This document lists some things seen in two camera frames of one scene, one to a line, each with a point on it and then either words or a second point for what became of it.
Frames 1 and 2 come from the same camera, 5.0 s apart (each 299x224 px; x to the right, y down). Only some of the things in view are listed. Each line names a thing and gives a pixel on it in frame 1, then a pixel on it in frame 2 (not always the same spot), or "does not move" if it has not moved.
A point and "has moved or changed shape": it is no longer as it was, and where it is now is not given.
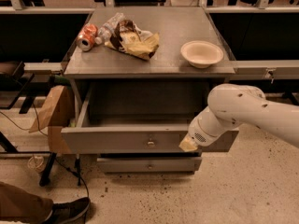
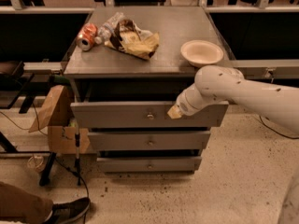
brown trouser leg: [18, 205] does not move
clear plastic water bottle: [107, 30] does not move
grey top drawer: [141, 119] has moved or changed shape
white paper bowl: [201, 54] does not move
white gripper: [197, 133] to [182, 107]
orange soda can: [87, 36] does not move
